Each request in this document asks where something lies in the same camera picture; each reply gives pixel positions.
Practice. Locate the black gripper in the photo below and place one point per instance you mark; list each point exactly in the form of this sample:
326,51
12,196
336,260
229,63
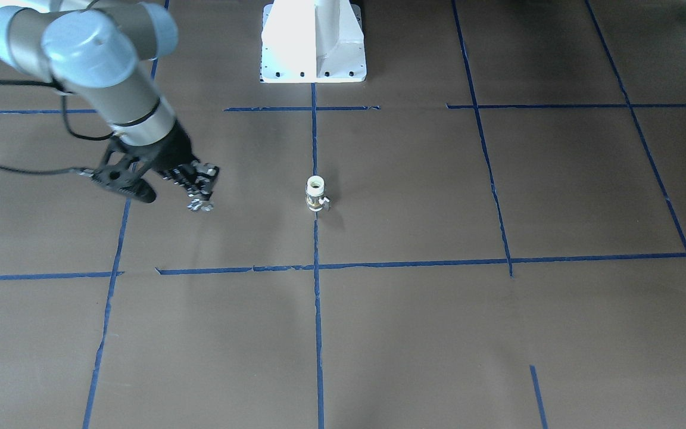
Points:
171,154

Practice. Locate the chrome tee pipe fitting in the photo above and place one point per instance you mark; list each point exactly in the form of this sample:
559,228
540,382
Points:
200,205

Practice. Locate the white brass PPR valve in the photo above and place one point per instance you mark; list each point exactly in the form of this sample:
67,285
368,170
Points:
315,194

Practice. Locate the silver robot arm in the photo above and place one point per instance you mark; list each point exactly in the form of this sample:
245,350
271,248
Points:
95,49

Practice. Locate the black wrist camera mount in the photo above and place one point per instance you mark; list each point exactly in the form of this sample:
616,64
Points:
122,170

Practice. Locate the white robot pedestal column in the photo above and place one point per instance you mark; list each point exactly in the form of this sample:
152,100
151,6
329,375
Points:
313,41

